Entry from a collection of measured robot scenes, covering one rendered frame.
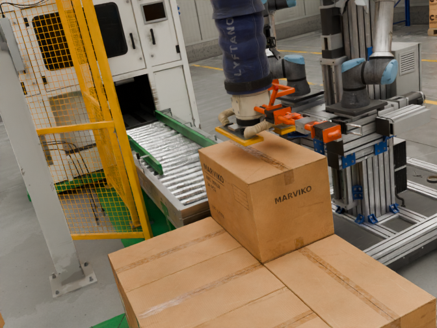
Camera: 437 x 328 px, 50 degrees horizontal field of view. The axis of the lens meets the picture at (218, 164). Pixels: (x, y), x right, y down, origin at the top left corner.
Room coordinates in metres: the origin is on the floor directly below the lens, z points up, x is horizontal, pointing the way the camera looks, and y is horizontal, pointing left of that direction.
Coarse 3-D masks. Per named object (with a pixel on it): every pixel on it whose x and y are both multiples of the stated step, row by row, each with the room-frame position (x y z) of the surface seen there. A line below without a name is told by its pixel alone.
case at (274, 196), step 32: (224, 160) 2.12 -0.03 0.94; (256, 160) 2.04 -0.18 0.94; (288, 160) 1.97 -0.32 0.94; (320, 160) 1.91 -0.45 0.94; (224, 192) 2.08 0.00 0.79; (256, 192) 1.80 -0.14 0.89; (288, 192) 1.85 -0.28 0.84; (320, 192) 1.91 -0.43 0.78; (224, 224) 2.17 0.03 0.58; (256, 224) 1.79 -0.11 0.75; (288, 224) 1.85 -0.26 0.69; (320, 224) 1.90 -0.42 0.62; (256, 256) 1.84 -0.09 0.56
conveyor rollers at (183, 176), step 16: (144, 128) 4.47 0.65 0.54; (160, 128) 4.35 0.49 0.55; (144, 144) 3.92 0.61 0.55; (160, 144) 3.86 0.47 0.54; (176, 144) 3.75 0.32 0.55; (192, 144) 3.68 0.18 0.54; (144, 160) 3.53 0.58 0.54; (160, 160) 3.48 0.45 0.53; (176, 160) 3.36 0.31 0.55; (192, 160) 3.30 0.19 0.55; (160, 176) 3.11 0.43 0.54; (176, 176) 3.06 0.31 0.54; (192, 176) 3.00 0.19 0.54; (176, 192) 2.77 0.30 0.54; (192, 192) 2.72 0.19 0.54
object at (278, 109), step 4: (280, 104) 1.97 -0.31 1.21; (268, 108) 1.95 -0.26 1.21; (272, 108) 1.96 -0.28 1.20; (276, 108) 1.96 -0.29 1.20; (280, 108) 1.95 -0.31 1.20; (284, 108) 1.89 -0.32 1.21; (288, 108) 1.90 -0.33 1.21; (264, 112) 1.94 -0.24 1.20; (268, 112) 1.91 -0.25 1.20; (272, 112) 1.91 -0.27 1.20; (276, 112) 1.88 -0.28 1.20; (280, 112) 1.88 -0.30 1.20; (284, 112) 1.89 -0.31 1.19; (268, 116) 1.93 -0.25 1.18; (272, 116) 1.89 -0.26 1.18; (276, 116) 1.88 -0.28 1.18; (268, 120) 1.92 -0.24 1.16; (272, 120) 1.88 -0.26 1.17; (276, 120) 1.88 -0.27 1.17; (280, 120) 1.88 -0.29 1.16; (276, 124) 1.88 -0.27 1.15
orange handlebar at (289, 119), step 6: (276, 84) 2.44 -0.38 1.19; (288, 90) 2.27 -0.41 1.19; (294, 90) 2.28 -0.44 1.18; (276, 96) 2.24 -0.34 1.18; (258, 108) 2.04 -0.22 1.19; (264, 114) 1.99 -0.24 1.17; (288, 114) 1.87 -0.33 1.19; (294, 114) 1.83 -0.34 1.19; (282, 120) 1.84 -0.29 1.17; (288, 120) 1.79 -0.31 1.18; (294, 120) 1.76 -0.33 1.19; (306, 126) 1.67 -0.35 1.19; (330, 132) 1.55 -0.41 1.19; (336, 132) 1.54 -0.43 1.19
